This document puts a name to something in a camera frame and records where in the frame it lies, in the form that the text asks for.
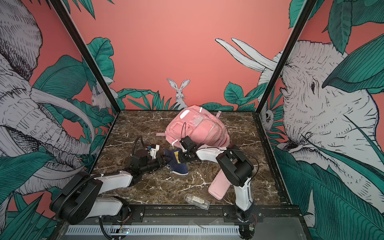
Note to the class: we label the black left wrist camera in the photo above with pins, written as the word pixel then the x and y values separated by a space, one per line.
pixel 141 156

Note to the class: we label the dark blue book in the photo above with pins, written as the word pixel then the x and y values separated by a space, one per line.
pixel 172 159

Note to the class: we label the black right corner frame post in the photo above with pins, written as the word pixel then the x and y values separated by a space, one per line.
pixel 298 27

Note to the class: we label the black corner frame post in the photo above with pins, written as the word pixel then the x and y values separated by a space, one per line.
pixel 298 27
pixel 67 21

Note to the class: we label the pink student backpack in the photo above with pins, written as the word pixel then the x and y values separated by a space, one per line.
pixel 198 124

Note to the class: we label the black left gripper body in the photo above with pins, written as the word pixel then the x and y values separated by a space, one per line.
pixel 153 164

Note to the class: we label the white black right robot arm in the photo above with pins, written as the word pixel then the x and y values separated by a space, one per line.
pixel 236 170

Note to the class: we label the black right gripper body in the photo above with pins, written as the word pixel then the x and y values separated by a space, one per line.
pixel 185 157

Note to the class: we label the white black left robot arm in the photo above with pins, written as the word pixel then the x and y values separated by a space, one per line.
pixel 80 200

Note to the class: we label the black left corner frame post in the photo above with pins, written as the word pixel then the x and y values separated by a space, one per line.
pixel 67 21

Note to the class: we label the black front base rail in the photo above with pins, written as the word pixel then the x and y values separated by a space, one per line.
pixel 229 213

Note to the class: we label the clear plastic eraser box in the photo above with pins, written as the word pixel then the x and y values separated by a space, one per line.
pixel 197 201

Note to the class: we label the pink pencil case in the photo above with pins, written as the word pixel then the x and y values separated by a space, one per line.
pixel 219 186

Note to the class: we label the white perforated vent strip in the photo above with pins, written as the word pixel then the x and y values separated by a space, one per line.
pixel 161 230

